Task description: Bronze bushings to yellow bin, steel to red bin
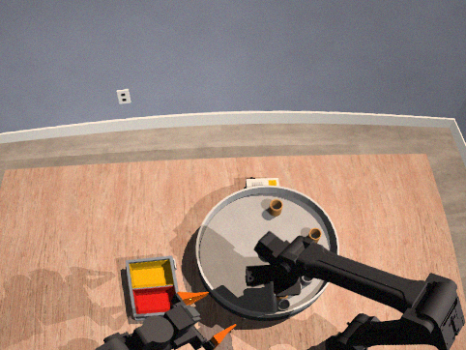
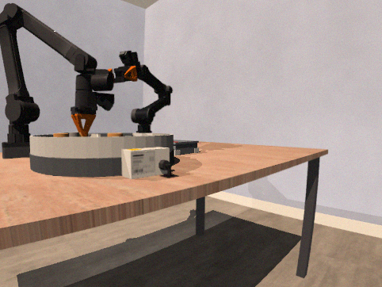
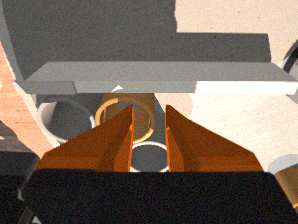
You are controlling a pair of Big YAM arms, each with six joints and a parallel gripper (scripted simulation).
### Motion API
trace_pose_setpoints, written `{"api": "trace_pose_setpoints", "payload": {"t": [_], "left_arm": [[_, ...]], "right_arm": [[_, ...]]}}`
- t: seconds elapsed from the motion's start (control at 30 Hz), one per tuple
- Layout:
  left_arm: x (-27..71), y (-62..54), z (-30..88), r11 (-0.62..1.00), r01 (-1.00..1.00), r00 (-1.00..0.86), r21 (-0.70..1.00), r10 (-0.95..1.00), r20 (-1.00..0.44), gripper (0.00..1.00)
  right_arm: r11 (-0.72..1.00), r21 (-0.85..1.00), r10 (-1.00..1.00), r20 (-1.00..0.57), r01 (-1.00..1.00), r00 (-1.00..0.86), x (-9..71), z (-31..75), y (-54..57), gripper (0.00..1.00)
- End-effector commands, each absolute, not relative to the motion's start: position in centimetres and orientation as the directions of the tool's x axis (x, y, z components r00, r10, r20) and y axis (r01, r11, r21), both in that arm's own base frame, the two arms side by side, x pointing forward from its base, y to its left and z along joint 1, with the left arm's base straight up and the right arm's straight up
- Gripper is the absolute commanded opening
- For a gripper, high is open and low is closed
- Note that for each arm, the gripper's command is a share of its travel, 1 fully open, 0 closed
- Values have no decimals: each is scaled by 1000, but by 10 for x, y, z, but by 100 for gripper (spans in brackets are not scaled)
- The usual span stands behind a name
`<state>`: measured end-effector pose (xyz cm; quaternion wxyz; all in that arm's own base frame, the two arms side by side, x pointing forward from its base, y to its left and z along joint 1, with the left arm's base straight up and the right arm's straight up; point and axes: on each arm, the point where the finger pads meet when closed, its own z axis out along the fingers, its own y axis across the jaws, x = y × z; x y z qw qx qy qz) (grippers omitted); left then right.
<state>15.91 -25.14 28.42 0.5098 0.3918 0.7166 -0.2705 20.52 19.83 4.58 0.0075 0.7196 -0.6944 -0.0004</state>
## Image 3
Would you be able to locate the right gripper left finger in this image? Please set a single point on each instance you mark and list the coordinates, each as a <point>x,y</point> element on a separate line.
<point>105,148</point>

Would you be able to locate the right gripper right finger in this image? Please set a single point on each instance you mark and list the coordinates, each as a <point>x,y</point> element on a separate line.
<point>194,148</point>

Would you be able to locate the bronze bushing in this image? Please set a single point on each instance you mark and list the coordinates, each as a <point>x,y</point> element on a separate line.
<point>288,179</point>
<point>144,118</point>

